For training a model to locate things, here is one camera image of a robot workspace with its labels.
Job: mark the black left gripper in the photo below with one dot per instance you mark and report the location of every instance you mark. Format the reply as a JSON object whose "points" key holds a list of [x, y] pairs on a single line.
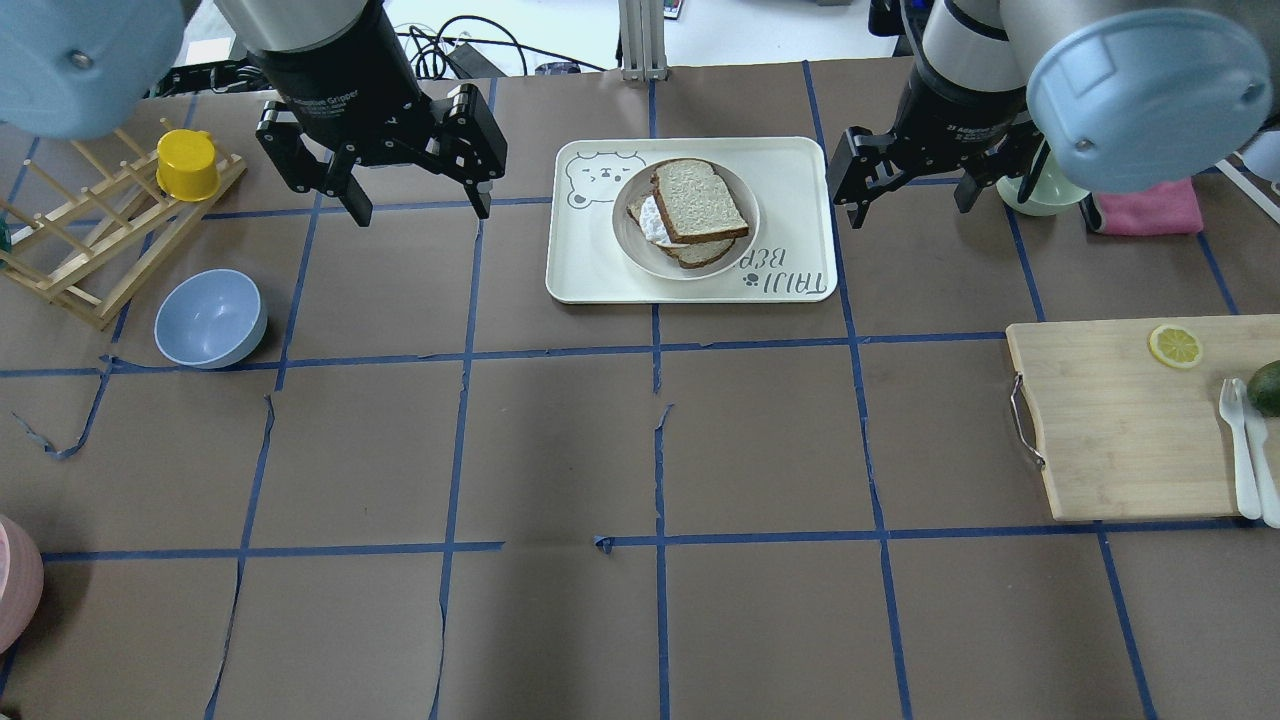
{"points": [[338, 78]]}

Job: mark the aluminium frame post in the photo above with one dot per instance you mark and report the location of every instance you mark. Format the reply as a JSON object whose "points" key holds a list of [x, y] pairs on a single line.
{"points": [[643, 41]]}

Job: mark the white bread slice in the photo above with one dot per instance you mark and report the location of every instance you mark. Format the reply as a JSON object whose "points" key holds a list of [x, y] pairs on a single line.
{"points": [[695, 203]]}

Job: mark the wooden dish rack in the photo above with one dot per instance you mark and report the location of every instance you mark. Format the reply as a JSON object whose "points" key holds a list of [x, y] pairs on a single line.
{"points": [[93, 252]]}

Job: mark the avocado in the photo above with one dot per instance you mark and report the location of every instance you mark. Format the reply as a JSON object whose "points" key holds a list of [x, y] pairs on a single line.
{"points": [[1263, 390]]}

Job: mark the bread slice under egg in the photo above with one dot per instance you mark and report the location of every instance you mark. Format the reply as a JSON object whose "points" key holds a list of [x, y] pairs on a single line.
{"points": [[696, 254]]}

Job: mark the fried egg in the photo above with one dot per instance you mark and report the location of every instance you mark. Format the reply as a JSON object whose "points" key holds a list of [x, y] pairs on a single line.
{"points": [[647, 216]]}

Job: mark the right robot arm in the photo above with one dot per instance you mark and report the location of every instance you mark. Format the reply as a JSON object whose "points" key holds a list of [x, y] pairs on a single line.
{"points": [[1123, 95]]}

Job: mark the light blue bowl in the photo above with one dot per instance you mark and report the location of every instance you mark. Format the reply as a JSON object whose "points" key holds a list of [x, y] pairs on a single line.
{"points": [[212, 320]]}

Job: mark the white plastic fork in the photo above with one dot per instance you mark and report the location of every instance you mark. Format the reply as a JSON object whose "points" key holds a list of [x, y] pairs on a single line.
{"points": [[1231, 411]]}

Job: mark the white plastic knife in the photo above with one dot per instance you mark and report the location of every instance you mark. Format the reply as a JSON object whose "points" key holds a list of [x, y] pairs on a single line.
{"points": [[1257, 434]]}

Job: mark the pink bowl with ice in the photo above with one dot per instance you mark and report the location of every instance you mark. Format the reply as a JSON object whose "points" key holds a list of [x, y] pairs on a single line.
{"points": [[22, 581]]}

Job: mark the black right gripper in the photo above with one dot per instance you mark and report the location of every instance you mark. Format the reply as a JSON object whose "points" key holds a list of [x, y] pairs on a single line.
{"points": [[955, 112]]}

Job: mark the yellow cup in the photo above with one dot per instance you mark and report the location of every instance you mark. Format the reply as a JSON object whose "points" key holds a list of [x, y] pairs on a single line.
{"points": [[187, 165]]}

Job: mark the wooden cutting board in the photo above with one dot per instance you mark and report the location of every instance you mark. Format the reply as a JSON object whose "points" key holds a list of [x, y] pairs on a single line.
{"points": [[1123, 436]]}

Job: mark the pink cloth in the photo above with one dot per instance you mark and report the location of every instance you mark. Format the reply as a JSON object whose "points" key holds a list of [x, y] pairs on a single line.
{"points": [[1167, 208]]}

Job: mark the green bowl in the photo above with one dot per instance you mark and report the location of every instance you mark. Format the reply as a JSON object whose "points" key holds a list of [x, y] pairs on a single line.
{"points": [[1054, 192]]}

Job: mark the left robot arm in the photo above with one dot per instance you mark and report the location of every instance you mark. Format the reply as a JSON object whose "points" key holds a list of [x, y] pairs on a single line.
{"points": [[76, 70]]}

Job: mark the lemon slice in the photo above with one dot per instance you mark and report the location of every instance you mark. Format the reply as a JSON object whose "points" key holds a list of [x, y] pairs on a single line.
{"points": [[1175, 346]]}

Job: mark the cream bear serving tray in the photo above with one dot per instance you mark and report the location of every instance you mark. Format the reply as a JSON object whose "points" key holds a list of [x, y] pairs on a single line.
{"points": [[792, 260]]}

